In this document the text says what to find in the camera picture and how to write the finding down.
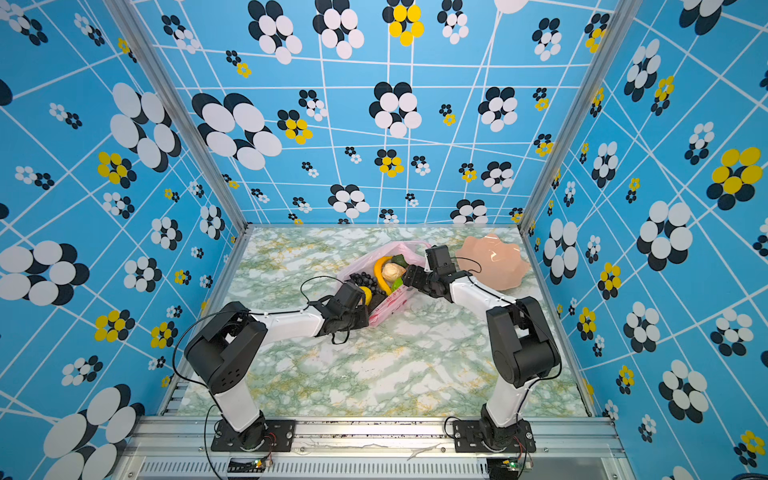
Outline pink plastic bag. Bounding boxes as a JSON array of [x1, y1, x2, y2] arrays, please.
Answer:
[[337, 241, 429, 327]]

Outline pink scalloped plastic plate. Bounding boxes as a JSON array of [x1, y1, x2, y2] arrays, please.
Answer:
[[454, 234, 531, 291]]

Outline green fake lime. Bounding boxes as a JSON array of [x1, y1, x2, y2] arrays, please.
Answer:
[[391, 254, 409, 269]]

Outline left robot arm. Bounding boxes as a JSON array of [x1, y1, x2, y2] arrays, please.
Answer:
[[184, 282, 372, 452]]

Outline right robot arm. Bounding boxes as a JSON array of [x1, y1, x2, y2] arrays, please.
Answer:
[[403, 246, 562, 453]]

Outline yellow fake lemon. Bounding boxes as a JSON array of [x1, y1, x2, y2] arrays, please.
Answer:
[[359, 286, 373, 305]]

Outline black fake grapes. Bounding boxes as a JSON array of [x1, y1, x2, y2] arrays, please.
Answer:
[[350, 271, 379, 293]]

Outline yellow fake banana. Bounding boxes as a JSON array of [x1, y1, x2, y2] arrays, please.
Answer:
[[374, 256, 392, 296]]

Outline left green circuit board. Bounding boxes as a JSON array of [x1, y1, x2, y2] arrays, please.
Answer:
[[227, 457, 273, 474]]

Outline green circuit board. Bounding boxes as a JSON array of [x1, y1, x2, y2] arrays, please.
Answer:
[[227, 457, 273, 474], [486, 458, 527, 479]]

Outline right green circuit board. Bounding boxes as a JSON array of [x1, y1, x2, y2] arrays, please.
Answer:
[[486, 458, 527, 479]]

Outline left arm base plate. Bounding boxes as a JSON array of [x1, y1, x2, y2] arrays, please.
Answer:
[[210, 418, 297, 453]]

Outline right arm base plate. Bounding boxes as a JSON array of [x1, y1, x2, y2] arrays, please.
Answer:
[[448, 419, 537, 455]]

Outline aluminium front rail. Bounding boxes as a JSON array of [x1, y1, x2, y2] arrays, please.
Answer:
[[114, 416, 634, 479]]

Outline right aluminium corner post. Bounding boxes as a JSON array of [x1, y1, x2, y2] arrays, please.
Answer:
[[519, 0, 642, 235]]

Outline aluminium corner post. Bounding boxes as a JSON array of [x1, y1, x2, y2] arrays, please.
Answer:
[[519, 0, 642, 235], [104, 1, 248, 234]]

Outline left aluminium corner post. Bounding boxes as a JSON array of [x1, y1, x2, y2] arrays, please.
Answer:
[[104, 1, 248, 234]]

